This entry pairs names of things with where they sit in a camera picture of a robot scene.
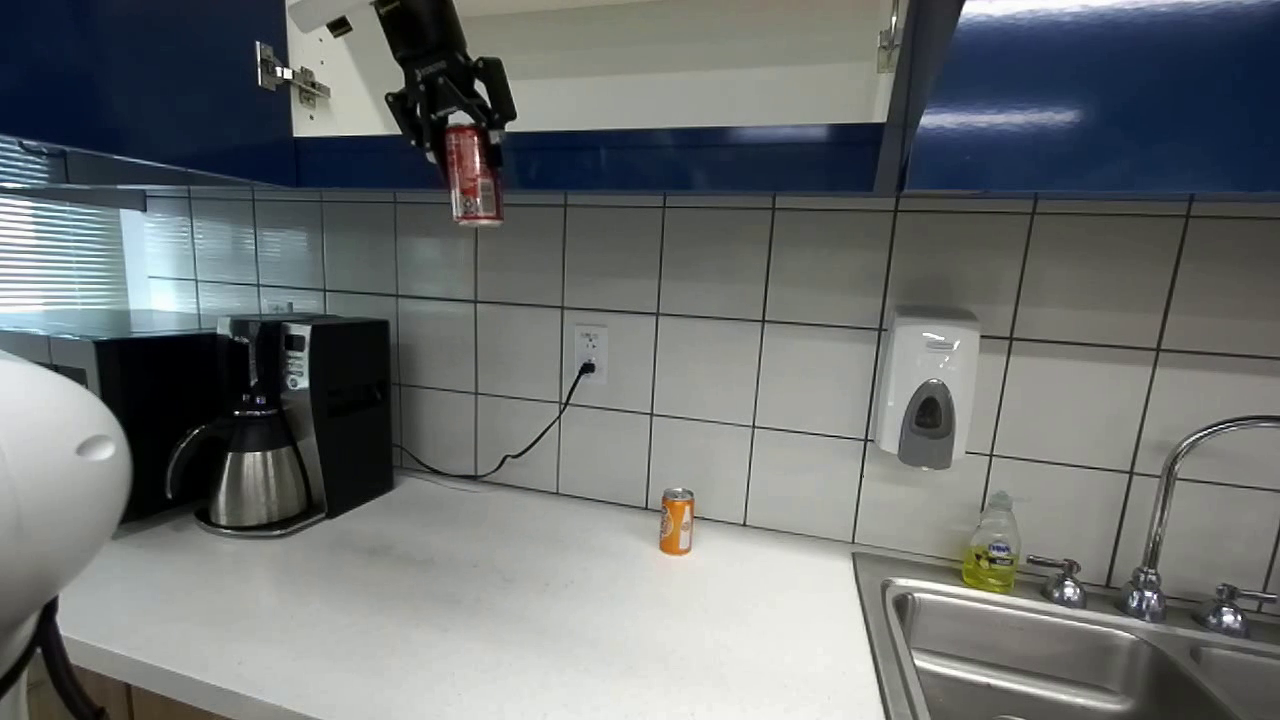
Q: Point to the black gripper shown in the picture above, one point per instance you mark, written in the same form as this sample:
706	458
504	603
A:
434	65

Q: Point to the red soda can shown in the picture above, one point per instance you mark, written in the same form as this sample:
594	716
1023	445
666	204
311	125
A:
474	181

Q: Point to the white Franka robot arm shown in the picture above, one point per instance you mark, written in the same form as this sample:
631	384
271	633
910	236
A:
44	506

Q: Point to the metal cabinet hinge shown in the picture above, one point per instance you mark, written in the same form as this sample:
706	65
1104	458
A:
890	42
287	74

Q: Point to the wide blue cabinet door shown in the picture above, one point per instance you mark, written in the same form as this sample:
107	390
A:
123	82

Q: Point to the orange soda can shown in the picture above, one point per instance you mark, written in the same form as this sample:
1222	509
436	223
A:
676	522

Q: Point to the blue cabinet door seen edge-on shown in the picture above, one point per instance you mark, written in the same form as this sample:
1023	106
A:
917	92

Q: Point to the closed blue cabinet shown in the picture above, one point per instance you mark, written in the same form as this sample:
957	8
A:
1104	122

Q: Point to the wooden lower cabinet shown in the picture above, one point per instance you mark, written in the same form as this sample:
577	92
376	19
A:
144	707

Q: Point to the black coffee maker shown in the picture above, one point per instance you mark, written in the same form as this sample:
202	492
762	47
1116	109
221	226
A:
347	415

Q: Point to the steel coffee carafe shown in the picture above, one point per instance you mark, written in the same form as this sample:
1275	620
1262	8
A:
252	481

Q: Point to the black box appliance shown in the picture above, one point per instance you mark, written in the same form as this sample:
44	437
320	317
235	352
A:
162	425

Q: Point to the white window blinds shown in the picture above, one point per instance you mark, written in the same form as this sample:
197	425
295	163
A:
61	260

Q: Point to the yellow dish soap bottle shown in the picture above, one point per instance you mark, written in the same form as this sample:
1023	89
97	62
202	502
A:
993	552

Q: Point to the stainless steel sink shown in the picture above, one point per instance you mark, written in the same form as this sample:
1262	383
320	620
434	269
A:
1043	646

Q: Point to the chrome gooseneck faucet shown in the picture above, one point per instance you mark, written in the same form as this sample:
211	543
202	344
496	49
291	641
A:
1175	466

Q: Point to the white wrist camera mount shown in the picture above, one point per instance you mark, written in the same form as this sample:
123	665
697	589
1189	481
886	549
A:
325	12

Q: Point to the white wall outlet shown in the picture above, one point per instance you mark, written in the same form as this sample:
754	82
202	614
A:
588	351

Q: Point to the white wall soap dispenser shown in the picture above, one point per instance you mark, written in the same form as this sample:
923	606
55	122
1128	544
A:
925	384

